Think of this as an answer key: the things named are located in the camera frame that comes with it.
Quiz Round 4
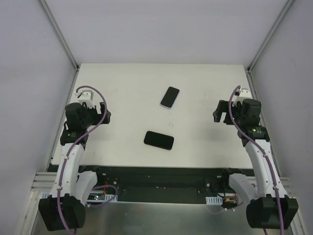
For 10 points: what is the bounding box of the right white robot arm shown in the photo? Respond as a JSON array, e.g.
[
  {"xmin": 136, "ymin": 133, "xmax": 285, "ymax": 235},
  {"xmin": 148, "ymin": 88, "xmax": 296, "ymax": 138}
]
[{"xmin": 213, "ymin": 98, "xmax": 299, "ymax": 231}]

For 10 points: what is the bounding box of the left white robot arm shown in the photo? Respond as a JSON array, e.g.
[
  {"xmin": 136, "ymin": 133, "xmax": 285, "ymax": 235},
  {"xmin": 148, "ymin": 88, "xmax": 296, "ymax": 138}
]
[{"xmin": 39, "ymin": 102, "xmax": 111, "ymax": 232}]

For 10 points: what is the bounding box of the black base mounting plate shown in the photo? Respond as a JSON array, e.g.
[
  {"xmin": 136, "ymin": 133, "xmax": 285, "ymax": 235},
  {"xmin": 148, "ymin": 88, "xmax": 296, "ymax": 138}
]
[{"xmin": 46, "ymin": 165, "xmax": 247, "ymax": 204}]

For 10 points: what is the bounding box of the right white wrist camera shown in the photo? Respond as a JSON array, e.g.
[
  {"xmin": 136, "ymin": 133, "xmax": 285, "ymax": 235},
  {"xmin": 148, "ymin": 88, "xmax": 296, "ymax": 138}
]
[{"xmin": 232, "ymin": 88, "xmax": 252, "ymax": 107}]

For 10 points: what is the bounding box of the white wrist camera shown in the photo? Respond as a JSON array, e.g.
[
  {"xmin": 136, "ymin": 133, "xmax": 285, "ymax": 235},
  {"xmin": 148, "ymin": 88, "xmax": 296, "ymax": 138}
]
[
  {"xmin": 76, "ymin": 90, "xmax": 96, "ymax": 109},
  {"xmin": 232, "ymin": 88, "xmax": 252, "ymax": 107}
]

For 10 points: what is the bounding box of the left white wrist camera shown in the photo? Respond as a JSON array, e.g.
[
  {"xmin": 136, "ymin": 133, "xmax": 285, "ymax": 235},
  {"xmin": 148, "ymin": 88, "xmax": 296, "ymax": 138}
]
[{"xmin": 76, "ymin": 90, "xmax": 96, "ymax": 109}]

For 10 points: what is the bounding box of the aluminium frame rail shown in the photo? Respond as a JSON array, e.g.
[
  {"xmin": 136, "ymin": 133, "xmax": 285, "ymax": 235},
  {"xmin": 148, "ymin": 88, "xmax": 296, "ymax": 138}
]
[{"xmin": 31, "ymin": 172, "xmax": 57, "ymax": 191}]

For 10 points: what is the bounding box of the right white cable duct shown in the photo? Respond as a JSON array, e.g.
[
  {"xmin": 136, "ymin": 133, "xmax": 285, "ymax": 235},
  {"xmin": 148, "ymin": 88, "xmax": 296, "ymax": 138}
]
[{"xmin": 205, "ymin": 196, "xmax": 223, "ymax": 206}]

